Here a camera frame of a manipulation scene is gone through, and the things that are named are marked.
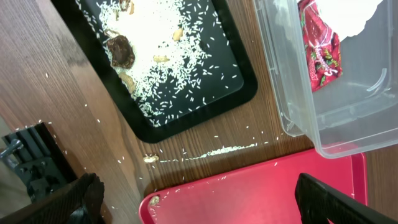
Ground food scrap on tray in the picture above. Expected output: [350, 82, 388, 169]
[149, 195, 160, 207]

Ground food scrap on table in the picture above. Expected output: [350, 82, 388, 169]
[143, 154, 159, 164]

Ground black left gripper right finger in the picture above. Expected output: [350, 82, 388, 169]
[295, 173, 397, 224]

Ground food scraps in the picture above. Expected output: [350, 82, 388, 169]
[75, 0, 244, 128]

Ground crumpled white napkin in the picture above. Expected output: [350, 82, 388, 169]
[315, 0, 383, 42]

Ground red plastic tray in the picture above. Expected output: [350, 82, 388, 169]
[139, 149, 368, 224]

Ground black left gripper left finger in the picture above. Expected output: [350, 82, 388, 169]
[1, 173, 104, 224]

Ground clear plastic bin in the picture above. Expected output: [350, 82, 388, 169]
[254, 0, 397, 159]

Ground black tray bin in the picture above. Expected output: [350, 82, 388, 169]
[54, 0, 257, 143]

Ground red snack wrapper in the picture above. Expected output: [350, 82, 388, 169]
[298, 0, 343, 92]

